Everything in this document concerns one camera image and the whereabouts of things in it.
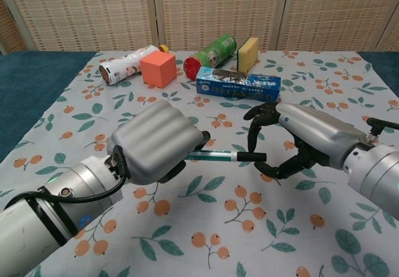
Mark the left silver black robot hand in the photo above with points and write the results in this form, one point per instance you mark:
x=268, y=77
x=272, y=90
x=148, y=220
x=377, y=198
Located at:
x=149, y=143

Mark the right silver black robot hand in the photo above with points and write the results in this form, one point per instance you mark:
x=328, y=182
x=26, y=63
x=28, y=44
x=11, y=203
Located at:
x=318, y=127

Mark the green white marker pen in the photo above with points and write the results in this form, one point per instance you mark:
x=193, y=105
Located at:
x=212, y=156

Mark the black pen cap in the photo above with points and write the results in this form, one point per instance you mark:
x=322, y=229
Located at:
x=251, y=157

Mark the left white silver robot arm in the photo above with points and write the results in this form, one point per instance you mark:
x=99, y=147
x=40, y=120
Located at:
x=28, y=224

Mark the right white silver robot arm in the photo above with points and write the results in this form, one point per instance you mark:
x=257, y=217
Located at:
x=377, y=171

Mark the white cylindrical bottle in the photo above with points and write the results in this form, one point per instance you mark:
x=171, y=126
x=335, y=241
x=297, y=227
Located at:
x=121, y=66

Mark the orange cube block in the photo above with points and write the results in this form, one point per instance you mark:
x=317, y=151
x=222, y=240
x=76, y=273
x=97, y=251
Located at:
x=156, y=69

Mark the blue cookie box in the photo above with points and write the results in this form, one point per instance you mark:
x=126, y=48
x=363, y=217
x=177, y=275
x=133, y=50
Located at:
x=237, y=86

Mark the yellow green sponge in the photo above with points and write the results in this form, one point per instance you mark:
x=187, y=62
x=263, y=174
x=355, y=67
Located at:
x=249, y=54

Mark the fruit leaf print tablecloth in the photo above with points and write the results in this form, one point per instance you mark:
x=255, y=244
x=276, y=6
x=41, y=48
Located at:
x=218, y=227

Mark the green chips can red lid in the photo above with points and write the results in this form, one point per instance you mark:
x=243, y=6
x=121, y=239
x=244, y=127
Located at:
x=215, y=50

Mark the woven bamboo folding screen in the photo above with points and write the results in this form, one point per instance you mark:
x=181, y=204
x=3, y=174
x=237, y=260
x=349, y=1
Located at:
x=93, y=8

